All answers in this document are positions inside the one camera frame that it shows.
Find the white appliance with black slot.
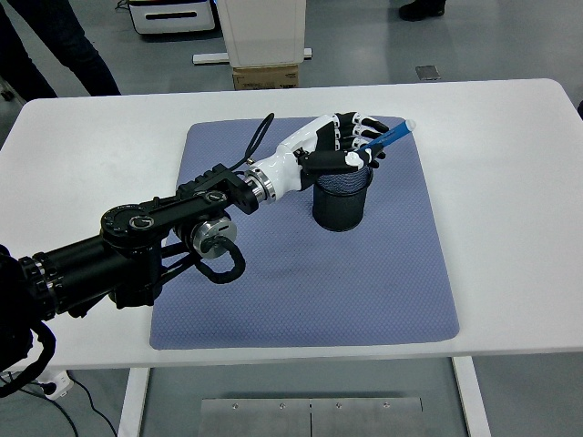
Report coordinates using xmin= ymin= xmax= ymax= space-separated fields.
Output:
xmin=127 ymin=0 xmax=218 ymax=36

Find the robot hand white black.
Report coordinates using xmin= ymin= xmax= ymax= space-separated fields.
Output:
xmin=254 ymin=111 xmax=391 ymax=196

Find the white base bar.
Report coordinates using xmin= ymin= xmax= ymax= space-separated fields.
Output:
xmin=191 ymin=47 xmax=313 ymax=65

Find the blue-grey textured mat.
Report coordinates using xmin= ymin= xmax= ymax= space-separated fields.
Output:
xmin=148 ymin=116 xmax=461 ymax=351

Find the chair caster wheel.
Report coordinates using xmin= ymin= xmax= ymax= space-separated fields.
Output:
xmin=0 ymin=75 xmax=24 ymax=104

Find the blue marker pen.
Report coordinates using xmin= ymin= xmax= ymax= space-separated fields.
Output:
xmin=354 ymin=118 xmax=417 ymax=157

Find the white table leg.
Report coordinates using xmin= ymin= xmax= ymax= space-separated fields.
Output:
xmin=117 ymin=366 xmax=151 ymax=437
xmin=450 ymin=357 xmax=492 ymax=437

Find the grey metal plate with screws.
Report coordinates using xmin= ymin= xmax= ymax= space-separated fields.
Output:
xmin=199 ymin=397 xmax=424 ymax=437

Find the black floor cable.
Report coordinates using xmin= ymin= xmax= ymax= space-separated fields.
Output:
xmin=0 ymin=377 xmax=119 ymax=437

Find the black mesh pen holder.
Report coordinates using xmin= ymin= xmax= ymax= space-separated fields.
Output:
xmin=312 ymin=162 xmax=374 ymax=232

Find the person's foot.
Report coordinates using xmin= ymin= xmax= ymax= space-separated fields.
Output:
xmin=399 ymin=0 xmax=447 ymax=22

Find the white power strip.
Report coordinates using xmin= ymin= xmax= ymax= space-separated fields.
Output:
xmin=36 ymin=369 xmax=75 ymax=401

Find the brown cardboard box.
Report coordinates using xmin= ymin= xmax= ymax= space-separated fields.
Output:
xmin=231 ymin=63 xmax=301 ymax=91

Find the person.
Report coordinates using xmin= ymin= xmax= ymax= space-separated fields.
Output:
xmin=0 ymin=0 xmax=122 ymax=99

